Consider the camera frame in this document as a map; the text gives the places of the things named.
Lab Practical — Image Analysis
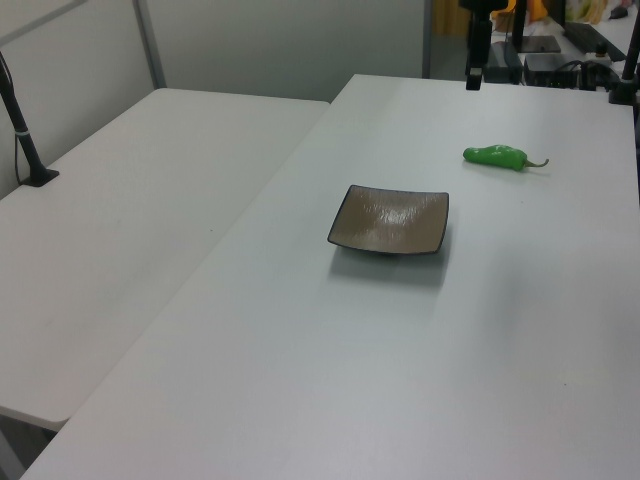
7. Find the black clamp stand pole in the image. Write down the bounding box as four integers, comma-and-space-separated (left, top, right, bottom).
606, 42, 640, 107

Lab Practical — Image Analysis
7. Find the black electronics box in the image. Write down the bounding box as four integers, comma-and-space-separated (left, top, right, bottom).
522, 52, 581, 87

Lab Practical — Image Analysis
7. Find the grey partition corner post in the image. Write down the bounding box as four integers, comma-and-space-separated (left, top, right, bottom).
133, 0, 167, 91

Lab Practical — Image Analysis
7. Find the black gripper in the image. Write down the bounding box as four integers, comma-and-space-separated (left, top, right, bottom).
458, 0, 507, 92

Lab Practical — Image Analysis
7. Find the black keyboard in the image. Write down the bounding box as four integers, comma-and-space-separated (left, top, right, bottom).
563, 21, 627, 62

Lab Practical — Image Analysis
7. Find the square brown ceramic plate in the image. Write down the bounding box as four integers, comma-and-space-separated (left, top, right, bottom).
327, 184, 450, 258

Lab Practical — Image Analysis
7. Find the green chili pepper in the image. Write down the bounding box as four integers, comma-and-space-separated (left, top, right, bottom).
462, 143, 550, 174

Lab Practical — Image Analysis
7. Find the black camera stand pole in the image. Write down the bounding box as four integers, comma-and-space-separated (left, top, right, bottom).
0, 49, 60, 188

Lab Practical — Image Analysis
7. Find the black flat box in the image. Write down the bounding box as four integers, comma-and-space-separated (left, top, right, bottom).
485, 43, 523, 84

